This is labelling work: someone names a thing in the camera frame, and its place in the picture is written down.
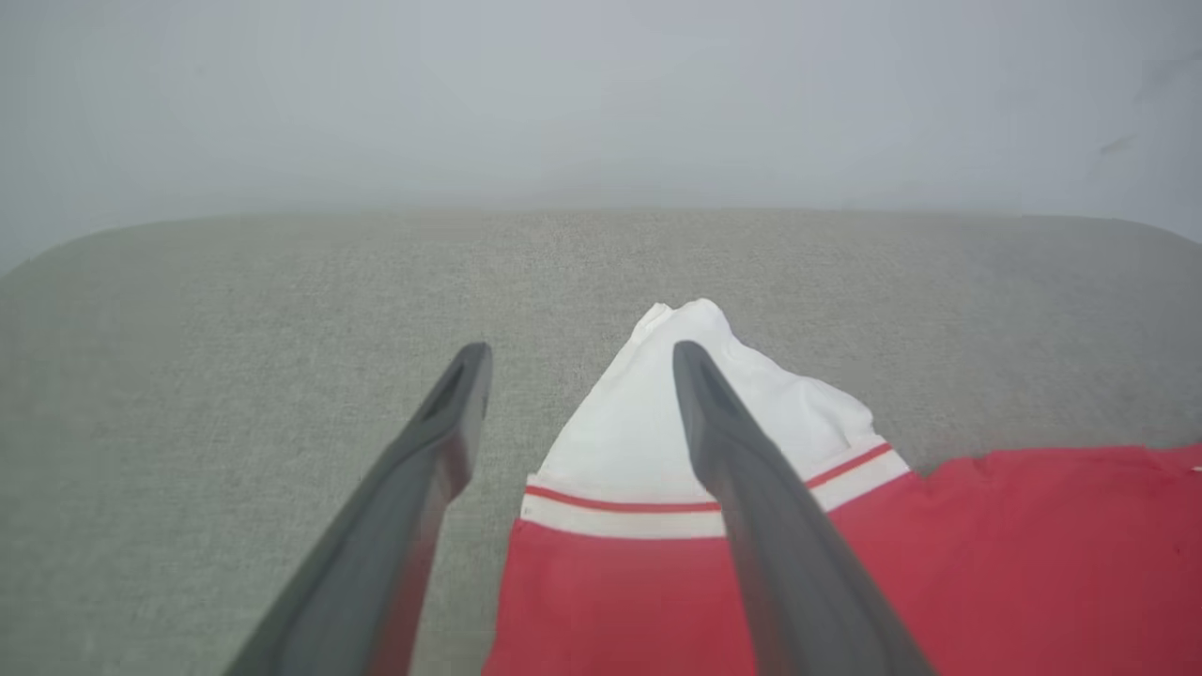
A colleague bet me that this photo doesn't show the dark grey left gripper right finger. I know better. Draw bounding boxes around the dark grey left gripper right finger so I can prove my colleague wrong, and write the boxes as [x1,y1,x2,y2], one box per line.
[672,340,936,676]

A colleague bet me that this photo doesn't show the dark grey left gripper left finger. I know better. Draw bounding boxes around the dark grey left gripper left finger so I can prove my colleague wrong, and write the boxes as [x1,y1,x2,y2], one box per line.
[225,342,494,676]

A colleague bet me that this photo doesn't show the red and white jersey garment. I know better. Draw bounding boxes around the red and white jersey garment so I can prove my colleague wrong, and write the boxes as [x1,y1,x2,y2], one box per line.
[482,299,1202,676]

